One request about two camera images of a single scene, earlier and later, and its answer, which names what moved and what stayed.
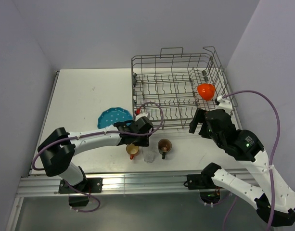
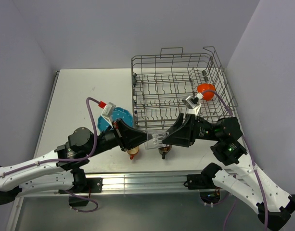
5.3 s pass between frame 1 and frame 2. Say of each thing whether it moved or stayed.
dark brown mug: stayed
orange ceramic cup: stayed
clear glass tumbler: moved
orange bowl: stayed
